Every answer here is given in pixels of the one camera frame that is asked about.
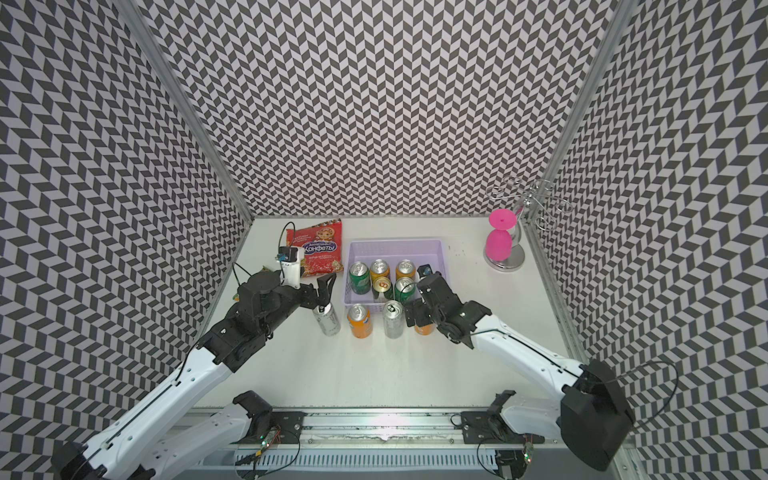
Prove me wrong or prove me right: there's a white Monster can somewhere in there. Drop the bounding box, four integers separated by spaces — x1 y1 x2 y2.
383 300 405 339
312 303 341 337

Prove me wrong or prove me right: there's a lavender plastic basket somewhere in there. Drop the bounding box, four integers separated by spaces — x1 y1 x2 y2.
346 238 451 284

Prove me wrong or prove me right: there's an orange Fanta can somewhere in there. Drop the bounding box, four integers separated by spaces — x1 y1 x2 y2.
414 324 435 336

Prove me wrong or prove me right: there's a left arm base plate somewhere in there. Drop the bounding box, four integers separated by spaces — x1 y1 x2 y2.
235 410 306 445

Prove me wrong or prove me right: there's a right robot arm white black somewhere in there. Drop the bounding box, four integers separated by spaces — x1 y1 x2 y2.
405 265 635 471

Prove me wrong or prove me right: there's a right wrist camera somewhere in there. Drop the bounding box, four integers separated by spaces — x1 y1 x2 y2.
417 264 433 278

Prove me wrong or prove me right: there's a gold top green can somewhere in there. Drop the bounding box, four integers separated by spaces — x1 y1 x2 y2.
372 276 394 303

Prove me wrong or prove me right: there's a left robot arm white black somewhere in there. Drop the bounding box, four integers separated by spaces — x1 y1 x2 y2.
51 271 337 479

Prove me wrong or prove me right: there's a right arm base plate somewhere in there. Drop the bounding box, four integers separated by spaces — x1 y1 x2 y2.
459 411 545 445

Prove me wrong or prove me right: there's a green soda can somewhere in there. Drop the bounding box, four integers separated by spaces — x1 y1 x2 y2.
349 261 371 295

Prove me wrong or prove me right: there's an aluminium front rail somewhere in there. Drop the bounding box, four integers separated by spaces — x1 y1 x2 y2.
134 407 631 451

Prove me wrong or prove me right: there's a chrome glass holder stand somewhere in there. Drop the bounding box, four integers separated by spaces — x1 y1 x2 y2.
483 180 572 273

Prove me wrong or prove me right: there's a green can front middle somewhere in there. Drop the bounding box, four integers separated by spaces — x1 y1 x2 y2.
394 276 417 303

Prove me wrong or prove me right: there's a red candy bag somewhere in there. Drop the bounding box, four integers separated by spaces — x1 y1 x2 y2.
285 218 344 278

